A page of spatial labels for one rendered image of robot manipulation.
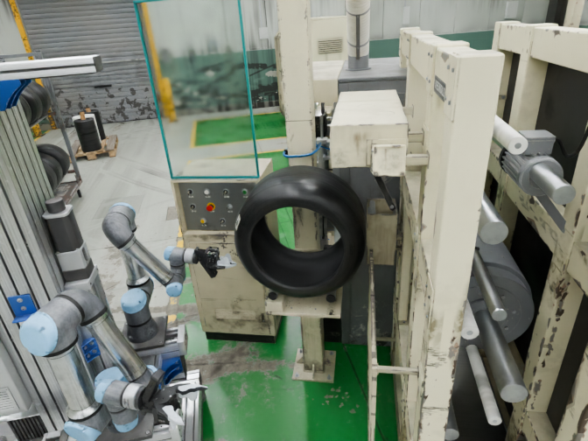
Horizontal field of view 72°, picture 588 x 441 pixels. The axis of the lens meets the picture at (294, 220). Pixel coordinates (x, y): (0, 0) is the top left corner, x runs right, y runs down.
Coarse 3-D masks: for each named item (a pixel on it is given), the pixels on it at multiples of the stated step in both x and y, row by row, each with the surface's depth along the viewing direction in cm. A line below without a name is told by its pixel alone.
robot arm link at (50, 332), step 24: (48, 312) 121; (72, 312) 125; (24, 336) 119; (48, 336) 117; (72, 336) 125; (48, 360) 126; (72, 360) 128; (72, 384) 130; (72, 408) 135; (96, 408) 138; (72, 432) 137; (96, 432) 138
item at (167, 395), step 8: (160, 392) 128; (168, 392) 128; (136, 400) 126; (152, 400) 125; (160, 400) 125; (168, 400) 124; (176, 400) 129; (136, 408) 127; (144, 408) 129; (152, 408) 125; (176, 408) 129; (160, 416) 126; (168, 424) 125
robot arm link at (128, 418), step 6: (126, 408) 133; (114, 414) 132; (120, 414) 132; (126, 414) 133; (132, 414) 136; (114, 420) 133; (120, 420) 133; (126, 420) 134; (132, 420) 136; (120, 426) 134; (126, 426) 135; (132, 426) 137
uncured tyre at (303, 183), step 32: (256, 192) 174; (288, 192) 167; (320, 192) 166; (352, 192) 182; (256, 224) 207; (352, 224) 169; (256, 256) 203; (288, 256) 213; (320, 256) 211; (352, 256) 175; (288, 288) 187; (320, 288) 185
